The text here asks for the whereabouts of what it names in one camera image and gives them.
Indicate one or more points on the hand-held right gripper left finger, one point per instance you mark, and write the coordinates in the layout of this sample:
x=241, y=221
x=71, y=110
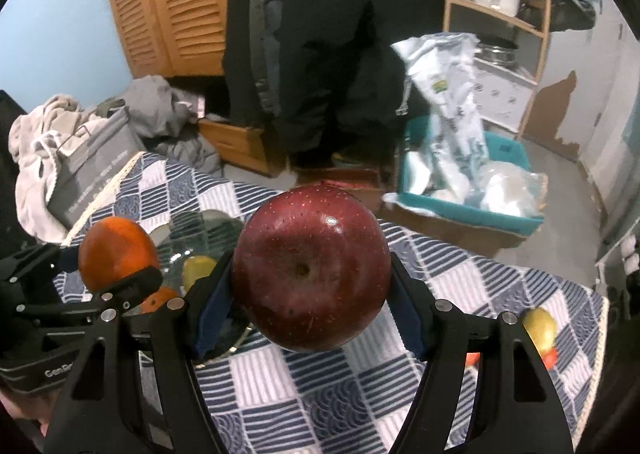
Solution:
x=215, y=304

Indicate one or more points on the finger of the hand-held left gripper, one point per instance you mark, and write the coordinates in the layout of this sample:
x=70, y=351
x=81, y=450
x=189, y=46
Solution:
x=35, y=259
x=135, y=284

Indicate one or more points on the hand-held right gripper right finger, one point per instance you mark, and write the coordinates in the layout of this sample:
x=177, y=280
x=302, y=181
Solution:
x=407, y=319

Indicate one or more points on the orange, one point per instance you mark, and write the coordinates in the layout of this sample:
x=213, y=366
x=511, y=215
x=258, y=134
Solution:
x=160, y=296
x=115, y=249

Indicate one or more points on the yellow-green pear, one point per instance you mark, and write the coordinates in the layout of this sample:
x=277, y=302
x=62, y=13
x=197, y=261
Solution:
x=540, y=329
x=197, y=269

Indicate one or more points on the green glass plate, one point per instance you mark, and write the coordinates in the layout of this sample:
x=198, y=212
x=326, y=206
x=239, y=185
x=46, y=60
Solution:
x=200, y=234

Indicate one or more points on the small tangerine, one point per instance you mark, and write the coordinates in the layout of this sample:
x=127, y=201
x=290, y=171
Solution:
x=550, y=359
x=472, y=359

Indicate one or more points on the red apple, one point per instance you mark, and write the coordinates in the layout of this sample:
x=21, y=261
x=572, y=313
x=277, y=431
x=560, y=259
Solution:
x=310, y=264

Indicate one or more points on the person's left hand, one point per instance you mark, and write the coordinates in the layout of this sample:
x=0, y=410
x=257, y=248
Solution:
x=20, y=414

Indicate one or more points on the large cardboard box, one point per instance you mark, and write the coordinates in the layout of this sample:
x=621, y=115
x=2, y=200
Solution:
x=450, y=236

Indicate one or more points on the grey fabric storage bag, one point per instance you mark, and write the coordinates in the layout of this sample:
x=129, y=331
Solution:
x=90, y=174

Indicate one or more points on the blue white patterned tablecloth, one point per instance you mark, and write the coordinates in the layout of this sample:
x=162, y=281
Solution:
x=310, y=384

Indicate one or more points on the teal basket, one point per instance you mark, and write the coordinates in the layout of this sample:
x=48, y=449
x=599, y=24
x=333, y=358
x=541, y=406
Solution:
x=465, y=214

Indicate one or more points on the cardboard box with red label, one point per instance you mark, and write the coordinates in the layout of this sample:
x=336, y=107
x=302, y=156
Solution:
x=345, y=176

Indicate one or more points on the wooden drawer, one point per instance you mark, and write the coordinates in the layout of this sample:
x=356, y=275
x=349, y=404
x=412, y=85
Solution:
x=235, y=144

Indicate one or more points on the clear plastic bag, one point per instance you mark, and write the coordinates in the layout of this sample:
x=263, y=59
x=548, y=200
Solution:
x=505, y=189

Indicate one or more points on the pile of grey clothes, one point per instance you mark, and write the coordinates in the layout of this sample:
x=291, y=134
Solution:
x=150, y=104

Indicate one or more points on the metal shoe rack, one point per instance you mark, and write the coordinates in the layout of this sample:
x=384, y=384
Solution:
x=607, y=266

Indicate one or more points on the white printed plastic bag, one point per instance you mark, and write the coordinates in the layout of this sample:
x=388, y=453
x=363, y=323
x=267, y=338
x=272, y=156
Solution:
x=450, y=109

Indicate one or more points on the rows of shoes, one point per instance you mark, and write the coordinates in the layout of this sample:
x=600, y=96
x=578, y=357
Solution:
x=630, y=254

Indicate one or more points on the white drawer box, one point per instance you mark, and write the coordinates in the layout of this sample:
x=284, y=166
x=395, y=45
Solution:
x=505, y=94

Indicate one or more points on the dark jacket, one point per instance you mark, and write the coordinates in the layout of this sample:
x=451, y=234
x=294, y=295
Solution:
x=237, y=59

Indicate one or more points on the black hooded coat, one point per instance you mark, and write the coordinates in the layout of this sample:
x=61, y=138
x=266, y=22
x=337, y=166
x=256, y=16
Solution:
x=350, y=59

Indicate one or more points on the grey jacket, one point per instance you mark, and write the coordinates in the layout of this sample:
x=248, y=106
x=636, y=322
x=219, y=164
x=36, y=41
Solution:
x=265, y=34

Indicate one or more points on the wooden louvered wardrobe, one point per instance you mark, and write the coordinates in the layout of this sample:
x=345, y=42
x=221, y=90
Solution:
x=175, y=9

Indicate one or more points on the steel pot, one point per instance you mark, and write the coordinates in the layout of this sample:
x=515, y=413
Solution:
x=497, y=54

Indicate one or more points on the dark hanging bag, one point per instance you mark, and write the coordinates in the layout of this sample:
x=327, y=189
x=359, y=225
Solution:
x=570, y=9

